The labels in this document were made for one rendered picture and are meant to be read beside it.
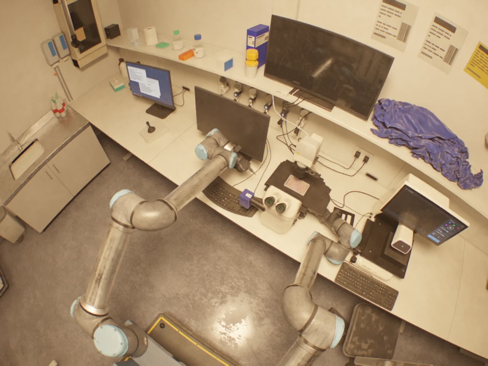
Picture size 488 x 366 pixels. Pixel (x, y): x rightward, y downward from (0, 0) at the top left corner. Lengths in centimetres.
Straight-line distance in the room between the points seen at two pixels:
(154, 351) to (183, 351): 48
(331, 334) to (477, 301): 161
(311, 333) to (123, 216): 81
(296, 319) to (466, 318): 156
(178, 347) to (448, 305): 190
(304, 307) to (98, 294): 84
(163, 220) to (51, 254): 215
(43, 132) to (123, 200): 207
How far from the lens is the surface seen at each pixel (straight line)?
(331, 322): 87
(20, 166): 284
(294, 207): 123
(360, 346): 181
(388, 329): 192
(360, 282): 150
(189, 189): 102
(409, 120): 147
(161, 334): 183
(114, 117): 242
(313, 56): 142
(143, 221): 92
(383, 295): 157
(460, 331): 207
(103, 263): 106
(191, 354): 179
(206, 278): 213
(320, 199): 139
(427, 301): 182
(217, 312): 208
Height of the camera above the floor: 207
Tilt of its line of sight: 55 degrees down
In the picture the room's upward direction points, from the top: 3 degrees clockwise
